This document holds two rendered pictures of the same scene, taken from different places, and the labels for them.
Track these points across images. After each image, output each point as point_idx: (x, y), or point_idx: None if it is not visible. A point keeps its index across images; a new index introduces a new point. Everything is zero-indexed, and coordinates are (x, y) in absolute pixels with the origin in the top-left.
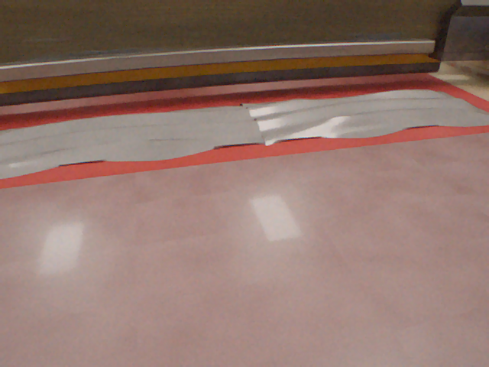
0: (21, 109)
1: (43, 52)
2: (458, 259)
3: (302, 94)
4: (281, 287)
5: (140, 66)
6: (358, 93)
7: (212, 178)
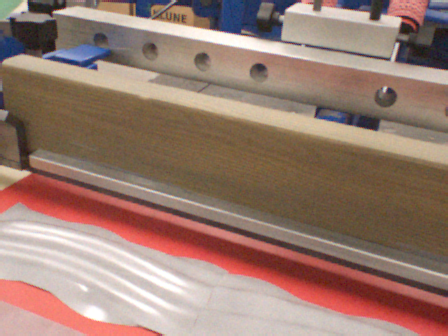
0: (67, 185)
1: (82, 155)
2: None
3: (313, 284)
4: None
5: (150, 200)
6: (384, 315)
7: None
